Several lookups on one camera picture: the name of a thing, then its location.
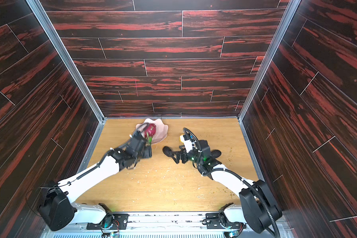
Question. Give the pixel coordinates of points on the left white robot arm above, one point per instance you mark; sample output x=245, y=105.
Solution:
x=58, y=206

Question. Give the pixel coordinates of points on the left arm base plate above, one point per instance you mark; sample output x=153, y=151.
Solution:
x=116, y=221

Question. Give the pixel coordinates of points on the dark avocado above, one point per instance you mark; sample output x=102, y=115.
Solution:
x=215, y=154
x=168, y=152

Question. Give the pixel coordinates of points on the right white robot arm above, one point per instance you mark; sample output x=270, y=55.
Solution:
x=258, y=209

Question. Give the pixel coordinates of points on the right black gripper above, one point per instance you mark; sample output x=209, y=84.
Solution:
x=182, y=153

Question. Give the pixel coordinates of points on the pink faceted fruit bowl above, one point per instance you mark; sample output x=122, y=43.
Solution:
x=161, y=129

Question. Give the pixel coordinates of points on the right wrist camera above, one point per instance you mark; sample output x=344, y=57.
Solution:
x=188, y=144

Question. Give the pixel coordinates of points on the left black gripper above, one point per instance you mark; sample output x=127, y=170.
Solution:
x=148, y=147

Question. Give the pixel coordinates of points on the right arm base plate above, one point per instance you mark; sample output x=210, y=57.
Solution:
x=219, y=221

